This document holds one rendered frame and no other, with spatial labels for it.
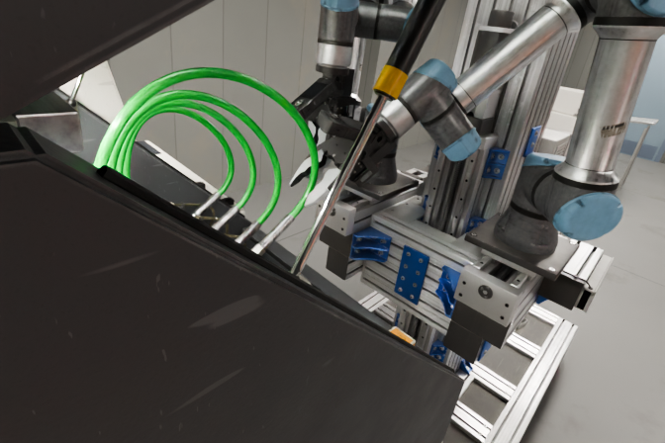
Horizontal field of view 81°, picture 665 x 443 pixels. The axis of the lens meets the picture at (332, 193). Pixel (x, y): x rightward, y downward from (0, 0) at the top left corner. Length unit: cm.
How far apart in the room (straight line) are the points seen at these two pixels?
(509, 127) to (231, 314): 110
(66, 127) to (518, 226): 97
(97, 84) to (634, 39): 96
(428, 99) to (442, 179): 53
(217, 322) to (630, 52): 79
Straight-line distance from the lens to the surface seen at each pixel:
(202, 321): 22
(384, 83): 29
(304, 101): 81
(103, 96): 90
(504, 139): 124
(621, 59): 87
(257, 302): 24
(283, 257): 99
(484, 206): 130
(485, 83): 91
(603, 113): 88
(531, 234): 106
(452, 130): 78
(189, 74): 55
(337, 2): 83
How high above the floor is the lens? 150
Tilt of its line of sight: 24 degrees down
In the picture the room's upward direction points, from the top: 7 degrees clockwise
